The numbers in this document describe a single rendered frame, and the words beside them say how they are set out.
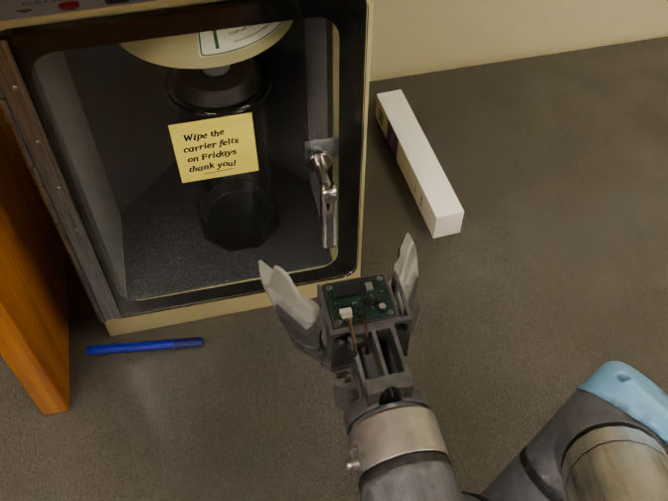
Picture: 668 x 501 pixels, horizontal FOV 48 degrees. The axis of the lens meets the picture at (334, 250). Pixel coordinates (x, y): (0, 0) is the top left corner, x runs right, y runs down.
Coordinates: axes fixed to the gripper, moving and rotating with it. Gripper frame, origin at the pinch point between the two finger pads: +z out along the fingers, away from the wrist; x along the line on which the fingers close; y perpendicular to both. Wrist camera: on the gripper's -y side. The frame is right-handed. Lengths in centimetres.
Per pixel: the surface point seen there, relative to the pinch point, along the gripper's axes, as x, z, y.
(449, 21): -31, 51, -13
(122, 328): 24.7, 8.5, -19.2
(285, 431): 7.7, -8.8, -20.5
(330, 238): -0.2, 2.3, -0.8
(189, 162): 12.5, 7.3, 8.2
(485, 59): -39, 51, -22
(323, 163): -0.4, 6.4, 6.0
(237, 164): 8.0, 7.3, 6.9
